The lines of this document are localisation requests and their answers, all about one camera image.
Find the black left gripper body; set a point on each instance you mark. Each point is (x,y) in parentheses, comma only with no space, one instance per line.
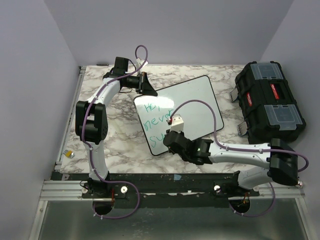
(140,89)

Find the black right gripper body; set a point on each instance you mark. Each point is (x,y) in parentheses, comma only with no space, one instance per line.
(168,131)

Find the white whiteboard black frame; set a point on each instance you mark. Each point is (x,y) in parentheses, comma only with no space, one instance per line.
(153,112)

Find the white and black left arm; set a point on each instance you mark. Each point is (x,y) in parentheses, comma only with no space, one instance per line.
(91,122)

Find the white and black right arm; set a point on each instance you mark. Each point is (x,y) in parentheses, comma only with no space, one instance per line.
(270,162)

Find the black plastic toolbox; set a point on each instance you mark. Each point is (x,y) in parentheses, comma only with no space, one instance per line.
(268,106)

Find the small yellow grey object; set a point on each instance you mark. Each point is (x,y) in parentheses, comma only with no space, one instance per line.
(68,153)

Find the copper metal connector fitting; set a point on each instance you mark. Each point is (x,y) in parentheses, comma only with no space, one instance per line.
(299,184)

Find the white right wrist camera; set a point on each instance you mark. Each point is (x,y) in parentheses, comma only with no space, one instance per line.
(175,123)

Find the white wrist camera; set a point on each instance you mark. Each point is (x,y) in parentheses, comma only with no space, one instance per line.
(175,123)
(141,62)

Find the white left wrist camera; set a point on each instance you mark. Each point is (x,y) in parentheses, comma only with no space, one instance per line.
(141,62)

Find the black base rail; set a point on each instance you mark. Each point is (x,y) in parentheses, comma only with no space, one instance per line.
(166,190)

